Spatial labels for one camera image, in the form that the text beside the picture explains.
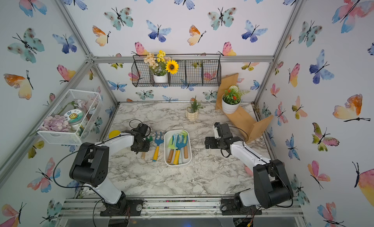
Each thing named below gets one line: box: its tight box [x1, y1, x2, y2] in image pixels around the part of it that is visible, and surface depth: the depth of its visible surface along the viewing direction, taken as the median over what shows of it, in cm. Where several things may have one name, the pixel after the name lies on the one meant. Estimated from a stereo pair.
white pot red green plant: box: [221, 84, 251, 115], surface depth 98 cm
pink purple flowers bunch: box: [39, 114, 72, 132], surface depth 61 cm
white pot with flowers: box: [143, 50, 180, 83], surface depth 86 cm
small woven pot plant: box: [186, 94, 206, 121], surface depth 109 cm
